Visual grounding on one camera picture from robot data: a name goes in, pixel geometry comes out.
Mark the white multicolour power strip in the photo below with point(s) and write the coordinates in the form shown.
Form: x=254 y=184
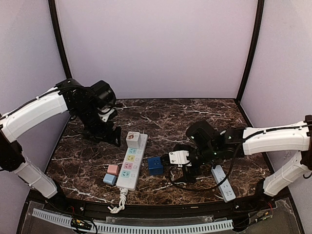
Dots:
x=129 y=172

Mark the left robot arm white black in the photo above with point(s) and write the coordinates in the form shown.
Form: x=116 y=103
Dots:
x=94 y=105

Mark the blue cube socket adapter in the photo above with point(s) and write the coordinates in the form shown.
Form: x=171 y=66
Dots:
x=155 y=166

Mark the right black frame post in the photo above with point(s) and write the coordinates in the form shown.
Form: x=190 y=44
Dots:
x=252 y=49

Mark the black front table rail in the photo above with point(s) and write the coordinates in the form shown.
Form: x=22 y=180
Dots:
x=234 y=209

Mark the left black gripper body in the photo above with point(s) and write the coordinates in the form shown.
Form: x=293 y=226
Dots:
x=107 y=135

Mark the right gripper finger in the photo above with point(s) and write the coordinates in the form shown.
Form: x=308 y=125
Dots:
x=165 y=160
x=186 y=178

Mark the white cube socket adapter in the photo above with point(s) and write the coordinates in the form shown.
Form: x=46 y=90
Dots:
x=133 y=139

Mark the left black frame post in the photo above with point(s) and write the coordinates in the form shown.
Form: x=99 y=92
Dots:
x=58 y=38

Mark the black frame post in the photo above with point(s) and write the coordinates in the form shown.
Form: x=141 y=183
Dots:
x=58 y=38
x=252 y=49

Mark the pink cube charger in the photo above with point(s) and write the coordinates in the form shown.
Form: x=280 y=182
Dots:
x=113 y=170

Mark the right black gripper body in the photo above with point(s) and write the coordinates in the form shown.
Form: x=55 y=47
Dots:
x=188 y=168

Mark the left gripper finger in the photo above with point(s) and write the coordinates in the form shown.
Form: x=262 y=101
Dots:
x=91 y=137
x=116 y=136

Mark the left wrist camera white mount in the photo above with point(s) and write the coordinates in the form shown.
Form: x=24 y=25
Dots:
x=108 y=116

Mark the grey-blue small power strip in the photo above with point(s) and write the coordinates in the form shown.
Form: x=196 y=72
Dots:
x=225 y=188

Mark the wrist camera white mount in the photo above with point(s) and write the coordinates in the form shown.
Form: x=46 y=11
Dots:
x=179 y=158
x=108 y=116

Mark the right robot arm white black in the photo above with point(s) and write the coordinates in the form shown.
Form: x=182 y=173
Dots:
x=232 y=143

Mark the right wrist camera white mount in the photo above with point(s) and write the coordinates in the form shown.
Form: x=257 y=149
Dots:
x=179 y=158

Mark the light blue cube charger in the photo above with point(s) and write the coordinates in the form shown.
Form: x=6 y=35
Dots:
x=110 y=179

